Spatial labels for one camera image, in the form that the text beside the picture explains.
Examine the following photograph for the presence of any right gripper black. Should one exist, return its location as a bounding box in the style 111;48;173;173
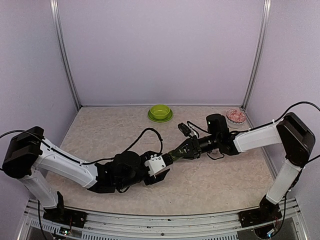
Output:
171;134;220;160

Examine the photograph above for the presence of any green weekly pill organizer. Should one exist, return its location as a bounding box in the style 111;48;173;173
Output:
165;152;182;166

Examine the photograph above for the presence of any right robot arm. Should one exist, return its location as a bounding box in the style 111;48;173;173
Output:
167;106;320;215

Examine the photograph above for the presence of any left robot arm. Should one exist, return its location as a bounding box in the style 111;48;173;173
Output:
1;126;174;223

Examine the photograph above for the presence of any green bowl with saucer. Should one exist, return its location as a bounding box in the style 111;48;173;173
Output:
147;104;173;123

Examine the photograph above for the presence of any red patterned ceramic bowl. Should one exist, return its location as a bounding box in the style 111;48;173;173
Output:
226;109;247;129

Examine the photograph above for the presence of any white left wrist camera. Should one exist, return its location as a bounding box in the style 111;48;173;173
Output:
144;154;167;177

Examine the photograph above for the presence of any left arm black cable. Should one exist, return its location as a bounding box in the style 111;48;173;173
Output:
79;127;164;166

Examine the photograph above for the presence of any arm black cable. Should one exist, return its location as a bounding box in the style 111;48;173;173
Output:
271;101;320;171
79;127;164;166

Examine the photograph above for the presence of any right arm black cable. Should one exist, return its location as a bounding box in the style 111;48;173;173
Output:
271;101;320;171

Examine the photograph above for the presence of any right aluminium frame post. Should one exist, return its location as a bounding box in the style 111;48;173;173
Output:
241;0;272;111

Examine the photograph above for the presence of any aluminium frame post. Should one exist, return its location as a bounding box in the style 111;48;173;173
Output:
50;0;82;111
241;0;272;111

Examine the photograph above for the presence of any left aluminium frame post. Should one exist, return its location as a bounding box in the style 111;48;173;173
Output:
50;0;82;111

